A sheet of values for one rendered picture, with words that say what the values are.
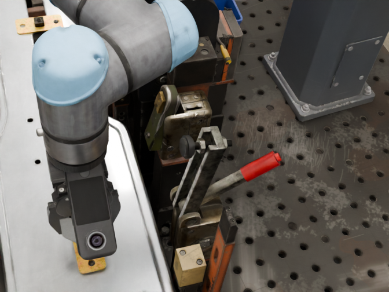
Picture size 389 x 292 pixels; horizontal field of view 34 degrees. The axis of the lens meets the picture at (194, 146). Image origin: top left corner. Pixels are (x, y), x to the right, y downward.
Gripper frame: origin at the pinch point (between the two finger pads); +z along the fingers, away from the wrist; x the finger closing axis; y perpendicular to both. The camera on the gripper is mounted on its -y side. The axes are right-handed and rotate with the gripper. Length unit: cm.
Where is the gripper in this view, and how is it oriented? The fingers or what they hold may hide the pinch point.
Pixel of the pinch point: (87, 239)
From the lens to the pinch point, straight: 91.9
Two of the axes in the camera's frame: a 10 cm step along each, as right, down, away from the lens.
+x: -9.5, 1.7, -2.4
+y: -2.8, -7.8, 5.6
